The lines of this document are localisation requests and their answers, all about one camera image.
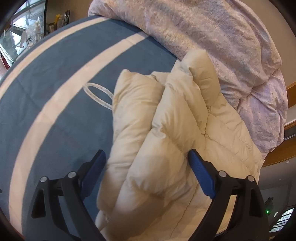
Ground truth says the flat screen television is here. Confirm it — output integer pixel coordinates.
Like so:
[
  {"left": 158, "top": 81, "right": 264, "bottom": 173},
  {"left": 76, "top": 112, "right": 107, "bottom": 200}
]
[{"left": 1, "top": 1, "right": 48, "bottom": 66}]

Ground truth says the cream quilted down jacket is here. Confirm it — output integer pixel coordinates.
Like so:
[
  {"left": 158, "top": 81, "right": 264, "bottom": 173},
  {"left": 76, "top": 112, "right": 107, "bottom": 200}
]
[{"left": 95, "top": 50, "right": 263, "bottom": 240}]

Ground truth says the blue white striped bed sheet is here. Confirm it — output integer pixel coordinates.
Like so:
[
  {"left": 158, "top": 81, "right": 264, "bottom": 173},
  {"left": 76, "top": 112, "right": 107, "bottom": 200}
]
[{"left": 1, "top": 16, "right": 181, "bottom": 236}]

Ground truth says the lilac floral duvet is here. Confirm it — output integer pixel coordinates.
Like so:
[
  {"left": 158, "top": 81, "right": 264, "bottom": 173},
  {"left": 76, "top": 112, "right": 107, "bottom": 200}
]
[{"left": 88, "top": 1, "right": 288, "bottom": 156}]

